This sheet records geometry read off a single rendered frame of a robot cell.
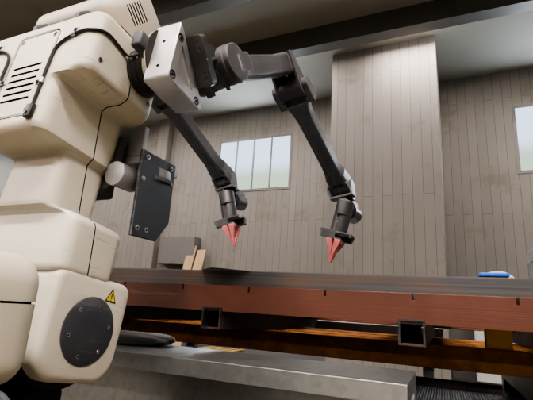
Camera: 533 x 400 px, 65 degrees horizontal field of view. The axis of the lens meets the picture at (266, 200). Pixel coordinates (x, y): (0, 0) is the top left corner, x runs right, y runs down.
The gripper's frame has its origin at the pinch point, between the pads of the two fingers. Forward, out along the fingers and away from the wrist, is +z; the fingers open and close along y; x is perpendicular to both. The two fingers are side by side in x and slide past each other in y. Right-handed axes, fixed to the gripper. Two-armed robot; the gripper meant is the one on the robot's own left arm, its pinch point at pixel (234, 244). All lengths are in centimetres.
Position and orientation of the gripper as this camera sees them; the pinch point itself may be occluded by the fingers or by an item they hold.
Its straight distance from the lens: 150.2
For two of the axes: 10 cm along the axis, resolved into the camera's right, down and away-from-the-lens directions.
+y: -9.1, 2.8, 3.0
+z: 1.8, 9.3, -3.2
